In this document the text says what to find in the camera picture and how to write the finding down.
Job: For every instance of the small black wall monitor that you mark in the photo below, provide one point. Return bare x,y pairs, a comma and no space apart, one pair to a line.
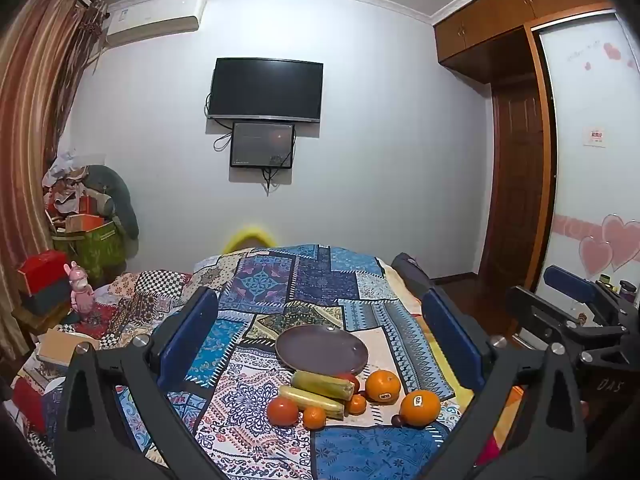
261,144

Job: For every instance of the checkered patchwork quilt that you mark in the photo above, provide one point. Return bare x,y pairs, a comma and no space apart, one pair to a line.
150,285

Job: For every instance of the dark red grape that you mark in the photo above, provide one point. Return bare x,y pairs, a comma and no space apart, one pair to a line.
397,420

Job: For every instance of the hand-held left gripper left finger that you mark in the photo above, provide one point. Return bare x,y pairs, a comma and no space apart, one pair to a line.
192,332

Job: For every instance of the brown cardboard box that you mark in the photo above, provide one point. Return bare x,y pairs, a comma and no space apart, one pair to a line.
62,347

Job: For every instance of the red gift box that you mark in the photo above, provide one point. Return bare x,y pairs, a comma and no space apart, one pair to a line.
42,270

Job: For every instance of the brown wooden door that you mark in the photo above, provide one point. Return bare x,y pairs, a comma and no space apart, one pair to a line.
520,185

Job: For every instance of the dark brown round plate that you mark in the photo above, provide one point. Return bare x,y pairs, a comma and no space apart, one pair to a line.
322,349

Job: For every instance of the white sliding door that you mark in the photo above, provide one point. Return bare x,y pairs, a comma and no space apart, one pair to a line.
595,160

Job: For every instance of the yellow plush pillow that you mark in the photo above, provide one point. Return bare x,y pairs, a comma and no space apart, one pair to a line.
250,240

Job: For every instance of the white air conditioner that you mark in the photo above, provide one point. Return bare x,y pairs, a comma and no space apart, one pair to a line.
152,22

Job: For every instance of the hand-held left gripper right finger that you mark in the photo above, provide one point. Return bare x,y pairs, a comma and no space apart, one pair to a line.
450,340

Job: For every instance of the brown striped curtain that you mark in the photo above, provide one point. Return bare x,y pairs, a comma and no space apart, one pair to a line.
30,135

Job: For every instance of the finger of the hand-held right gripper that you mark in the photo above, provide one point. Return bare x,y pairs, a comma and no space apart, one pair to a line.
540,312
570,285

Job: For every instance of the red white door sticker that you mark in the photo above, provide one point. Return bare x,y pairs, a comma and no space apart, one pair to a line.
594,137

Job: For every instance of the dark cloth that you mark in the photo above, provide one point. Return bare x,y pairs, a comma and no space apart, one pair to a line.
410,270

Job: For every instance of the black wall television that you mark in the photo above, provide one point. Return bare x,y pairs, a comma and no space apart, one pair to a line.
265,89

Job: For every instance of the orange with white sticker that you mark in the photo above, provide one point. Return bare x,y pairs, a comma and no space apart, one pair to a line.
420,409
383,385

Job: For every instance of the pile of boxes and papers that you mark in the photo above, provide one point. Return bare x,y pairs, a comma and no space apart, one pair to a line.
67,195

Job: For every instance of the red tomato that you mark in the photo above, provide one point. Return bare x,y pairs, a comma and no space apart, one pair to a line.
349,380
283,411

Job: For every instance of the green cardboard box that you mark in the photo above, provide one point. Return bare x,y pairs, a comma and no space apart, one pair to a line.
95,250

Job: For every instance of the pink pig toy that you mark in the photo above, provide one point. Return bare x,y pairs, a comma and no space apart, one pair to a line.
81,292

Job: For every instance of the blue patchwork blanket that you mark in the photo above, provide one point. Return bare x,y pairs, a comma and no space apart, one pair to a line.
300,280

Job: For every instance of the grey plush pillow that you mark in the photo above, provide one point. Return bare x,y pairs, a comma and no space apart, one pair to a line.
117,195

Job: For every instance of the dark jar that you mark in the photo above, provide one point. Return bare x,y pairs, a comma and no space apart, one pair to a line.
628,292

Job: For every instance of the wooden wardrobe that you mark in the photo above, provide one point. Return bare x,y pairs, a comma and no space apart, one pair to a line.
505,15

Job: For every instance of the small tangerine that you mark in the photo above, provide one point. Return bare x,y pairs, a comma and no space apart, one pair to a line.
356,405
314,417

